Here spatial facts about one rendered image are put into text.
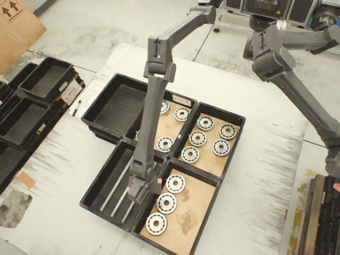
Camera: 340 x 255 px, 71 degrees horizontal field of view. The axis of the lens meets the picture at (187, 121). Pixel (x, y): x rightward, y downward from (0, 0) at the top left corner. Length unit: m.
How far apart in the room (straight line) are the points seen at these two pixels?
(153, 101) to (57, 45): 2.94
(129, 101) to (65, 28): 2.43
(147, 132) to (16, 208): 1.13
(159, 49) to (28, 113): 1.89
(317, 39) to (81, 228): 1.46
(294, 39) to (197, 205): 0.89
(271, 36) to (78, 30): 3.25
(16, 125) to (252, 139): 1.99
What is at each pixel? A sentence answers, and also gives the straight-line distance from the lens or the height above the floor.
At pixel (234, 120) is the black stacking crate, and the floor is 0.87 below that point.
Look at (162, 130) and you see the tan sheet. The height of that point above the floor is 0.83.
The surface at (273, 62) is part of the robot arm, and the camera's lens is 0.74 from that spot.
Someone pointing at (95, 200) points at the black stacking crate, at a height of 0.83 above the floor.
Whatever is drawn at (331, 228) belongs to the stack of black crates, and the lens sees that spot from 1.94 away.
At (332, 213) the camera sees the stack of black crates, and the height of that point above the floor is 0.38.
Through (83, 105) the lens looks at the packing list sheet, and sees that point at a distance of 1.91.
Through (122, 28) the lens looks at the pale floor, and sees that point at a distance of 3.57.
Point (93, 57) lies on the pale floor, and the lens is 3.30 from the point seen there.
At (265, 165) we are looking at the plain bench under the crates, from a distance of 1.55.
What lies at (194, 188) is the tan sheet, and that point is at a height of 0.83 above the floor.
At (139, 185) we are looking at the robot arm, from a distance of 0.93.
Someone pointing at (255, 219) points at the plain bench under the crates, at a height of 0.70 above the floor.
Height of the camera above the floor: 2.12
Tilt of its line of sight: 60 degrees down
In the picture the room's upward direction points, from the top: 6 degrees counter-clockwise
